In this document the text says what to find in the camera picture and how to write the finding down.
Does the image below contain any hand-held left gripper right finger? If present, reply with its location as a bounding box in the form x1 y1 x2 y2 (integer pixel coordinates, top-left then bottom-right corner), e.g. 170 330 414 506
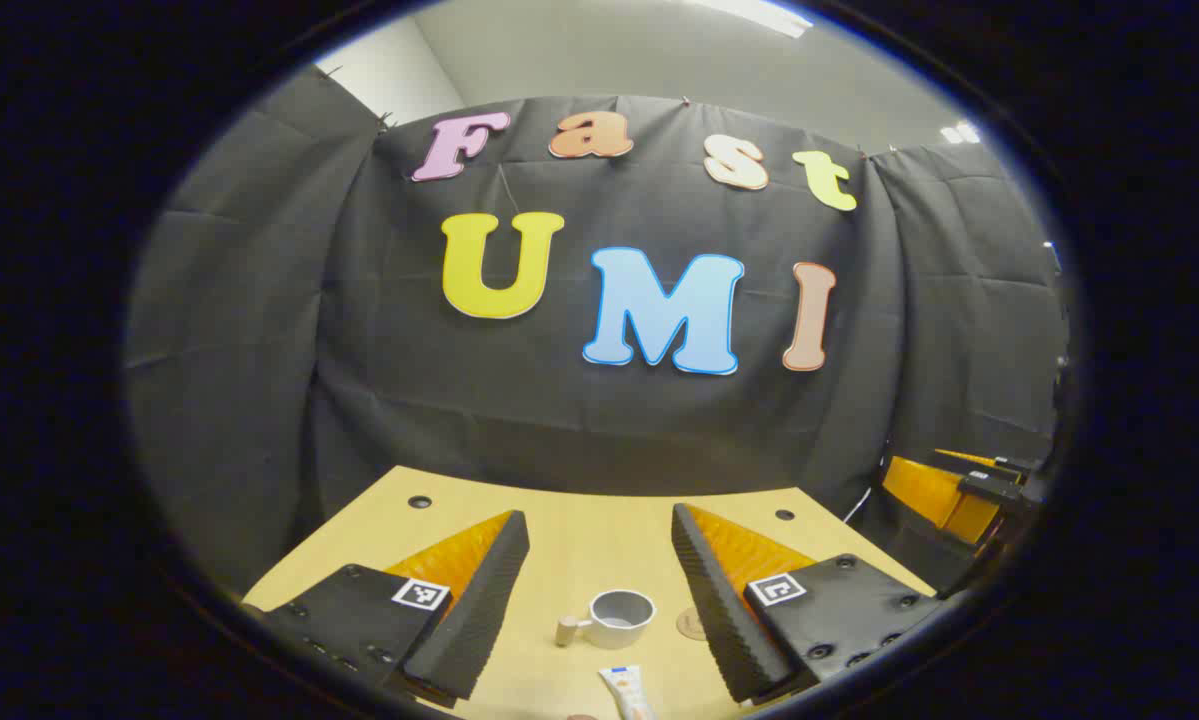
671 503 945 705

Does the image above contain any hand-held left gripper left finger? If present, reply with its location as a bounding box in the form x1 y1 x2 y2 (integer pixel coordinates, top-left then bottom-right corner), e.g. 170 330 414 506
242 510 530 709

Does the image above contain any white cup with wooden handle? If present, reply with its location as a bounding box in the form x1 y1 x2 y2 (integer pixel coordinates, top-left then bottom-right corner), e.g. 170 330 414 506
556 589 657 650

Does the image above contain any white toothpaste tube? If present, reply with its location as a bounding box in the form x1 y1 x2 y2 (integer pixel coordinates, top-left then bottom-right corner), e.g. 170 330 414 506
599 665 657 720

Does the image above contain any wooden desktop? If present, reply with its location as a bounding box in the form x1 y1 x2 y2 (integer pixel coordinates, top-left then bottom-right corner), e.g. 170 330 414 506
242 465 938 720

